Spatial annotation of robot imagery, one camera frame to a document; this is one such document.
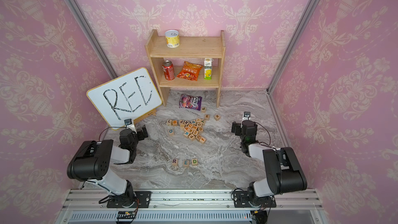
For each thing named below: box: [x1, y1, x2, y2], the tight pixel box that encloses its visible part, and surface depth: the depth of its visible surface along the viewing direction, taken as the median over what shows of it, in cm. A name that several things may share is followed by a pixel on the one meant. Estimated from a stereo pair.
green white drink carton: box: [204, 57, 215, 80], surface depth 92 cm
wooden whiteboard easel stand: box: [133, 108, 158, 125], surface depth 103 cm
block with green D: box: [191, 158, 198, 166], surface depth 85 cm
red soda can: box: [162, 59, 176, 81], surface depth 93 cm
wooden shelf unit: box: [144, 29, 226, 108], surface depth 87 cm
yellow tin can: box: [164, 29, 181, 49], surface depth 82 cm
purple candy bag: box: [179, 93, 203, 111], surface depth 111 cm
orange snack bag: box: [176, 61, 204, 81], surface depth 99 cm
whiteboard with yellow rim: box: [86, 67, 163, 131], surface depth 94 cm
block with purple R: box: [172, 158, 179, 166], surface depth 86 cm
